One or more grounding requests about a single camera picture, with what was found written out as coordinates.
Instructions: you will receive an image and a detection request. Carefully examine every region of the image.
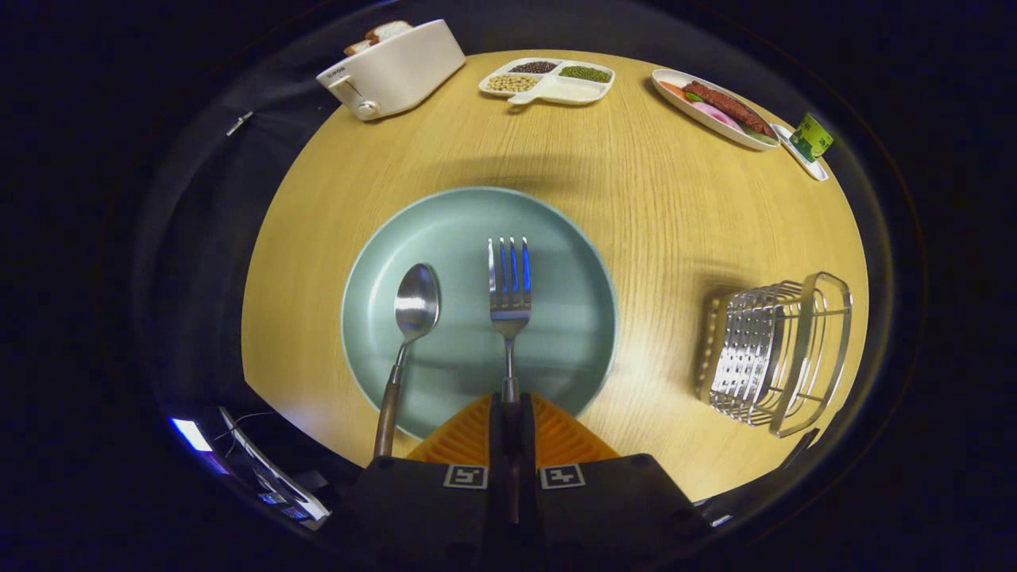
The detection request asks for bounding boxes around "white laptop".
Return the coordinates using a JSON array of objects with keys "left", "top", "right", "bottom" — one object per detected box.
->
[{"left": 218, "top": 407, "right": 332, "bottom": 525}]

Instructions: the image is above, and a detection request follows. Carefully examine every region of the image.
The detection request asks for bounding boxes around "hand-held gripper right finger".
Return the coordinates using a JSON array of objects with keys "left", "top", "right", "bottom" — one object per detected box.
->
[{"left": 516, "top": 392, "right": 710, "bottom": 562}]

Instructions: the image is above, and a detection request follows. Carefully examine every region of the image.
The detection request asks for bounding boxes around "small white square tray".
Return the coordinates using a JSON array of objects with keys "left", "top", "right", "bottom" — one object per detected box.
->
[{"left": 772, "top": 123, "right": 829, "bottom": 182}]

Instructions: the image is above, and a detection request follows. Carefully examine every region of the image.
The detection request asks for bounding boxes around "pink round slice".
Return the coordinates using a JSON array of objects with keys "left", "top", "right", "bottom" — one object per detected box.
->
[{"left": 691, "top": 101, "right": 744, "bottom": 133}]

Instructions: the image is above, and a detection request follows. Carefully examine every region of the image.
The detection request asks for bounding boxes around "white divided dish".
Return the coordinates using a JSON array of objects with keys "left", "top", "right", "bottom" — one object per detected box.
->
[{"left": 478, "top": 57, "right": 616, "bottom": 106}]

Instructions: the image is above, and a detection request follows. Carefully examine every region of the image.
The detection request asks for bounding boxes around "green label bottle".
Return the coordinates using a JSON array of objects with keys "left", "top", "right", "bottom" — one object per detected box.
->
[{"left": 789, "top": 112, "right": 835, "bottom": 164}]

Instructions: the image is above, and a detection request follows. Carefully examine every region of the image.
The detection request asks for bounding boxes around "metal wire basket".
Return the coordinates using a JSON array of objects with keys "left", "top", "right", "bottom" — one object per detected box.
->
[{"left": 698, "top": 272, "right": 853, "bottom": 439}]

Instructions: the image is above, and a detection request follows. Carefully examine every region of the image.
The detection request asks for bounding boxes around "white oval plate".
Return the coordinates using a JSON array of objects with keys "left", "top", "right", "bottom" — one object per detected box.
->
[{"left": 652, "top": 68, "right": 781, "bottom": 152}]

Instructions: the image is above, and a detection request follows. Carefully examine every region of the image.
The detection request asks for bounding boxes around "brown grilled meat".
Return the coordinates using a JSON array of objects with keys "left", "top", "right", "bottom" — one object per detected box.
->
[{"left": 685, "top": 80, "right": 775, "bottom": 137}]

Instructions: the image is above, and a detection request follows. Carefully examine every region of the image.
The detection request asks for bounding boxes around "teal round plate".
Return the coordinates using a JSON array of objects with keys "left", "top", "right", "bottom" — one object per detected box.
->
[{"left": 341, "top": 187, "right": 619, "bottom": 440}]

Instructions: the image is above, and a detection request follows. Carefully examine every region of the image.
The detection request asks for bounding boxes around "green lettuce leaf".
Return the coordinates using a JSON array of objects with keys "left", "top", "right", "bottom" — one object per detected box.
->
[{"left": 682, "top": 89, "right": 778, "bottom": 146}]

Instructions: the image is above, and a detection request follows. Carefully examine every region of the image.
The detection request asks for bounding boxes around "large bread slice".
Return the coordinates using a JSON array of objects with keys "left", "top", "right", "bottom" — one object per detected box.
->
[{"left": 365, "top": 21, "right": 416, "bottom": 44}]

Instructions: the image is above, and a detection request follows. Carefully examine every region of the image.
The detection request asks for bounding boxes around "wooden handle fork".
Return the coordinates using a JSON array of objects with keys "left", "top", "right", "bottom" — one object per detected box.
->
[{"left": 487, "top": 236, "right": 532, "bottom": 524}]

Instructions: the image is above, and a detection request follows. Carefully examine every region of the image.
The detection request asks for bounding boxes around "wooden handle spoon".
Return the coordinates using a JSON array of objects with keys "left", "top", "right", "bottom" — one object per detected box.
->
[{"left": 373, "top": 263, "right": 442, "bottom": 459}]

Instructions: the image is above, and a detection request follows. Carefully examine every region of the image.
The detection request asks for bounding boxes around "white toaster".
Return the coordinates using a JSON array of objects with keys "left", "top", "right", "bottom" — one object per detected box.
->
[{"left": 316, "top": 19, "right": 466, "bottom": 122}]

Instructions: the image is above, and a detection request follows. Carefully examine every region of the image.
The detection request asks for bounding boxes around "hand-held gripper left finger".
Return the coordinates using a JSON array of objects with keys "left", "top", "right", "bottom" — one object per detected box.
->
[{"left": 338, "top": 393, "right": 510, "bottom": 558}]

